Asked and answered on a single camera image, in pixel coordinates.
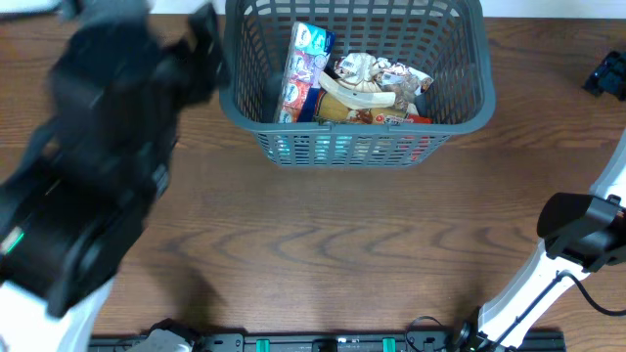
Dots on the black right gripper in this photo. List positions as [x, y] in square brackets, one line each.
[606, 78]

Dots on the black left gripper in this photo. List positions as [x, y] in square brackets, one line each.
[201, 83]

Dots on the Kleenex tissue multipack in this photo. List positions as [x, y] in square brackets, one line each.
[309, 52]

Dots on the orange San Remo pasta pack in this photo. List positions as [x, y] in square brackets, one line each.
[329, 109]

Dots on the beige snack bag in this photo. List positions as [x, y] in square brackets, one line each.
[355, 86]

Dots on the white brown snack bag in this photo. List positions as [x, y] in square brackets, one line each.
[405, 82]

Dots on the teal snack bar wrapper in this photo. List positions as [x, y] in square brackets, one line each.
[301, 150]

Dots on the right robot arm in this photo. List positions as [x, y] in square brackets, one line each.
[578, 235]

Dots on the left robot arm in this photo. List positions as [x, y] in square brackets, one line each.
[91, 173]

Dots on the grey plastic basket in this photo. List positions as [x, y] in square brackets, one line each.
[445, 39]

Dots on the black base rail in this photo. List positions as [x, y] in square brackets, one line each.
[424, 338]

